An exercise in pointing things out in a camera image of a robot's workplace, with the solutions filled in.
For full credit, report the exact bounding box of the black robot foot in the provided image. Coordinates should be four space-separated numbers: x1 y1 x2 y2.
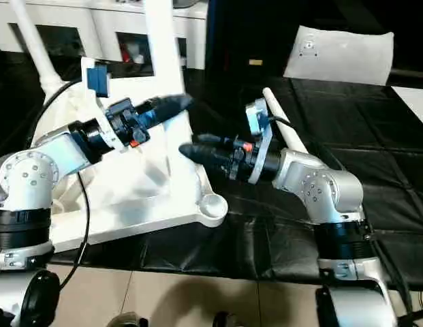
111 311 150 327

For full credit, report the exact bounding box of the white plastic table top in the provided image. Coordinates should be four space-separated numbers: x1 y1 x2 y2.
28 72 230 255

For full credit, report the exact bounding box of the black work mat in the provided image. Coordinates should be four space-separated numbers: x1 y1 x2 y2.
0 47 423 293

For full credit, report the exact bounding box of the black cabinet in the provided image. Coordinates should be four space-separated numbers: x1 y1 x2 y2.
205 0 302 78

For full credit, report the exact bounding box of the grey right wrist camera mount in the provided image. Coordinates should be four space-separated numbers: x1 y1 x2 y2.
244 97 276 185

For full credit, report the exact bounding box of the white plastic table leg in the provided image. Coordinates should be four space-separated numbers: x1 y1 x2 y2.
142 0 195 144
7 0 61 93
261 87 310 155

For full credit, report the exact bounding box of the white chair back panel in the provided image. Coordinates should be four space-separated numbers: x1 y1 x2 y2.
281 25 396 87

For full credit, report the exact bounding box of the white sheet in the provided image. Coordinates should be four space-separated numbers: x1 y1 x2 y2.
390 84 423 133

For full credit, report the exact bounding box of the white cabinet with glass doors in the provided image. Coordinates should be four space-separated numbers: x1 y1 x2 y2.
0 3 209 69

